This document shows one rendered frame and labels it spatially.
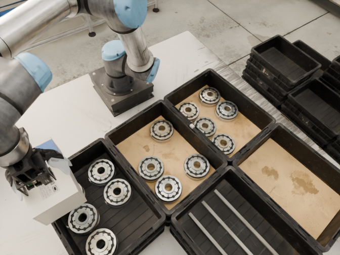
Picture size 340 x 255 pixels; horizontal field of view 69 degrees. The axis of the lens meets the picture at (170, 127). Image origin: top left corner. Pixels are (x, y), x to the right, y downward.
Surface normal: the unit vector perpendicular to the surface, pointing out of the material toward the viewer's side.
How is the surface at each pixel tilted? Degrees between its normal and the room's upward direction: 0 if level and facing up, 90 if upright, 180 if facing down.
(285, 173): 0
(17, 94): 54
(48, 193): 0
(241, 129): 0
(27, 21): 48
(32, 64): 32
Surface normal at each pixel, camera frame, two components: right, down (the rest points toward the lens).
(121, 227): 0.04, -0.53
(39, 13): 0.80, -0.12
